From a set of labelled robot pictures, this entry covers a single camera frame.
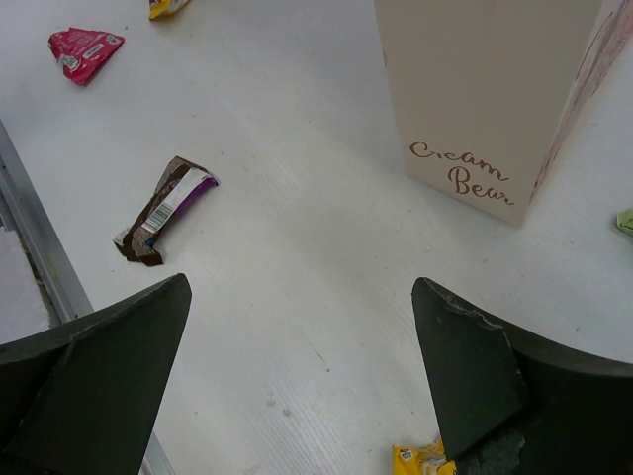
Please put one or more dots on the red snack packet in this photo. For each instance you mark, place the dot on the red snack packet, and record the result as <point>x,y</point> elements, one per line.
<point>81,53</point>

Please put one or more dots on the brown chocolate bar wrapper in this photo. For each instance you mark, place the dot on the brown chocolate bar wrapper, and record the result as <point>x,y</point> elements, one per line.
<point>181,183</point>

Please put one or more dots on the yellow candy packet right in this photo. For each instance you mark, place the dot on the yellow candy packet right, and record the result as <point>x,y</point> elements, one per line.
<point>425,460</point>

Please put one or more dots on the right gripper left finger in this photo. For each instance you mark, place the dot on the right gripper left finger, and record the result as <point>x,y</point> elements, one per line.
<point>83,397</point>

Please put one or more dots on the yellow candy packet left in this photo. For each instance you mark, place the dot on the yellow candy packet left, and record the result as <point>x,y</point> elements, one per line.
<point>161,9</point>

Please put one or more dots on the yellow candy packet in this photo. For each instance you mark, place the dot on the yellow candy packet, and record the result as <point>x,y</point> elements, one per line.
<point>161,9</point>
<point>425,460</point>

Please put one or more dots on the cream paper bag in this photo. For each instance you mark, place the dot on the cream paper bag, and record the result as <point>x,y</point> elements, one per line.
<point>485,93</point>

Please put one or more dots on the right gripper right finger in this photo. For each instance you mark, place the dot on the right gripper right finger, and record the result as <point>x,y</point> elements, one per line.
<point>509,401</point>

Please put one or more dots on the green snack packet right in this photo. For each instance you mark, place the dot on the green snack packet right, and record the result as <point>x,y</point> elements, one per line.
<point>624,222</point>

